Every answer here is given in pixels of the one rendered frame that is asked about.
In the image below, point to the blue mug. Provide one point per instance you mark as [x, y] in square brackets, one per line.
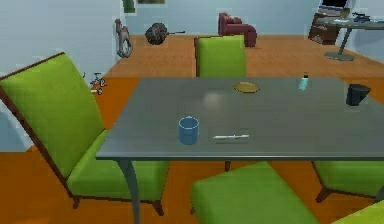
[188, 131]

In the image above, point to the dark red armchair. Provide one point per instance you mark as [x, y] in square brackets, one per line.
[235, 28]

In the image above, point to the small toy bicycle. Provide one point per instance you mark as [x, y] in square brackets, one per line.
[97, 83]

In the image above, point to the brown shelf unit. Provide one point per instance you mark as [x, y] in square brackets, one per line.
[325, 30]

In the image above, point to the grey animal statue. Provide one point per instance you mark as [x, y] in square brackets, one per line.
[123, 38]

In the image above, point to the grey round pedestal table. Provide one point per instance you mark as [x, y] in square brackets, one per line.
[346, 30]

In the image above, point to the grey dining table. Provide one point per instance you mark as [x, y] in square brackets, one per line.
[266, 116]

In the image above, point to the dark television set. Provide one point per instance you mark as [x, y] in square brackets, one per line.
[335, 3]

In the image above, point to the black cup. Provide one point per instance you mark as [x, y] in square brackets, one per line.
[356, 94]

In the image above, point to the framed wall picture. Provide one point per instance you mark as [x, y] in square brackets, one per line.
[151, 1]

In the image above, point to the white pen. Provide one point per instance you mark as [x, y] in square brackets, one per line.
[230, 136]

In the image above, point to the light blue bottle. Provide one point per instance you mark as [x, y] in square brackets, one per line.
[303, 82]

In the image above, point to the green framed picture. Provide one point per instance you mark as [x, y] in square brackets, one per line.
[128, 5]

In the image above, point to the green upholstered chair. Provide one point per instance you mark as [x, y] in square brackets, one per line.
[246, 196]
[221, 56]
[50, 120]
[350, 178]

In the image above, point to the tan flat plate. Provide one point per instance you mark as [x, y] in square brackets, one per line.
[246, 87]

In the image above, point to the dark round ball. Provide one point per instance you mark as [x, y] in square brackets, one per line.
[156, 33]

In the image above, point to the black thin stick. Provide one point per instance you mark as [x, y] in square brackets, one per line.
[176, 32]

